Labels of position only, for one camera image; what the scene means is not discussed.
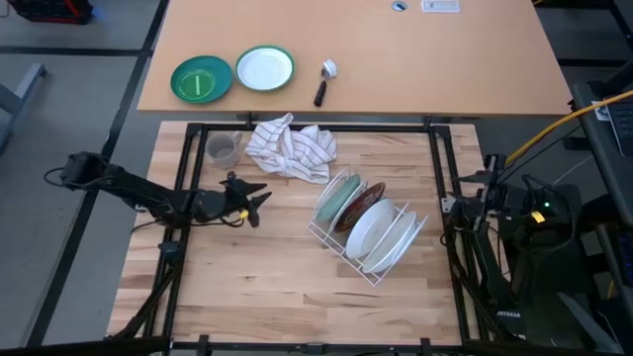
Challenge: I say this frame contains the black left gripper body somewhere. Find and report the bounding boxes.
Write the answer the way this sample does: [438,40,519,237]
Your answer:
[192,187,251,224]

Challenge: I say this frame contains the black metal frame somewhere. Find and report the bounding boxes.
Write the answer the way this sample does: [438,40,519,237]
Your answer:
[106,112,500,356]

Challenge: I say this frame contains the black laptop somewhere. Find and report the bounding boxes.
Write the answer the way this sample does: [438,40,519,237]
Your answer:
[605,98,633,159]

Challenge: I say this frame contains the white plate with green rim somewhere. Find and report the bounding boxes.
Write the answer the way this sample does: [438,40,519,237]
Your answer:
[234,44,297,93]

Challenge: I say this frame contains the white label sticker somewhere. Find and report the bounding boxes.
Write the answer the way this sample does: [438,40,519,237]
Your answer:
[591,100,614,123]

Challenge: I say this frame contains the yellow cable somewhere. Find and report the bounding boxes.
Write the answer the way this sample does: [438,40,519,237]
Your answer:
[503,90,633,167]

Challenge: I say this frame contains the grey mug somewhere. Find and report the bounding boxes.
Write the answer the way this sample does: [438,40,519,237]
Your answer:
[205,131,244,170]

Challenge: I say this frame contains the white power strip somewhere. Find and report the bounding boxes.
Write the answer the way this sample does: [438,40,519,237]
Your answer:
[420,0,462,14]

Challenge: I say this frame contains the red floral plate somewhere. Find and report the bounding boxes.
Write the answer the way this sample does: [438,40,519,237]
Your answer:
[333,181,387,233]

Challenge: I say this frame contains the light wooden desk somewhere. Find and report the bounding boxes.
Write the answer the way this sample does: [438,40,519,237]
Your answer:
[136,0,575,119]

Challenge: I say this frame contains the white striped dish towel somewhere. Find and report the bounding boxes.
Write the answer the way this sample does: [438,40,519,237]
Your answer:
[244,112,338,186]

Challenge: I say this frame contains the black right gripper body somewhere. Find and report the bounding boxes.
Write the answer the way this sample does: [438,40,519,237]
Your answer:
[480,181,516,215]

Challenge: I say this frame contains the white wire dish rack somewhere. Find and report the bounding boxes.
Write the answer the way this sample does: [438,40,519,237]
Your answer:
[306,166,429,288]

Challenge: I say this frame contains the black-handled scraper tool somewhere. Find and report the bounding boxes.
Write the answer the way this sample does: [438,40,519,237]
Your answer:
[313,57,339,109]

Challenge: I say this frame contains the grey bench leg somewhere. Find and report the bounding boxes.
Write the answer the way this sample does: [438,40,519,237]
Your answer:
[0,62,49,149]

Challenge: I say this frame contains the black Netgear switch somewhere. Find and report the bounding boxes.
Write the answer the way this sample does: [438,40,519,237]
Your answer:
[496,309,523,338]

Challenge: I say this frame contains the black and red crate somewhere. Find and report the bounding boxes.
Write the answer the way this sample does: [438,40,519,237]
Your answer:
[7,0,95,25]

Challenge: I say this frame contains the blue patterned plate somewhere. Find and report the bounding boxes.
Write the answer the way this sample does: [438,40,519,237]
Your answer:
[315,173,362,223]

